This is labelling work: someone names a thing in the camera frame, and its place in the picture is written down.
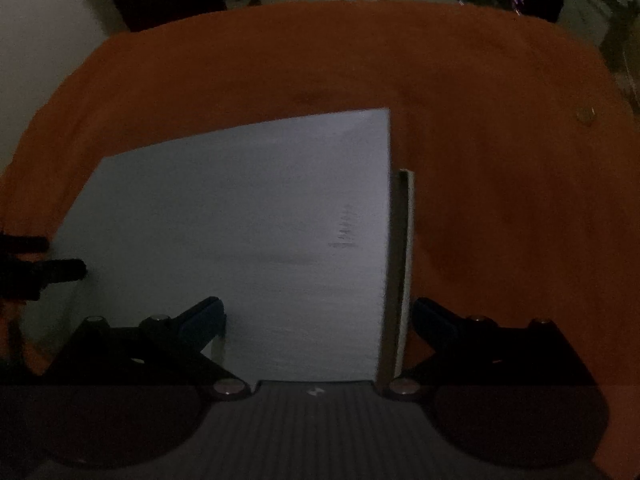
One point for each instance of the white cardboard box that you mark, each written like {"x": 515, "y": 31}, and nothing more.
{"x": 406, "y": 260}

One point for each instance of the small gold round object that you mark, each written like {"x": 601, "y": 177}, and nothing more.
{"x": 585, "y": 115}

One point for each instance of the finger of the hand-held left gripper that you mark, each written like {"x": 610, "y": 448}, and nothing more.
{"x": 65, "y": 270}
{"x": 25, "y": 245}

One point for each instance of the white low furniture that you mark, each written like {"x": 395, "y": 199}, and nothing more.
{"x": 582, "y": 10}

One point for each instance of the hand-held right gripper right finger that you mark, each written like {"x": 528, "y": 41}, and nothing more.
{"x": 430, "y": 317}

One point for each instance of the white cardboard box lid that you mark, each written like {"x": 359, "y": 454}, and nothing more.
{"x": 225, "y": 200}

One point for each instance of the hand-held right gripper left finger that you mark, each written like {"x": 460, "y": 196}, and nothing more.
{"x": 202, "y": 317}

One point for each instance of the orange cloth covered desktop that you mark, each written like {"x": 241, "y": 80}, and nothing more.
{"x": 500, "y": 185}

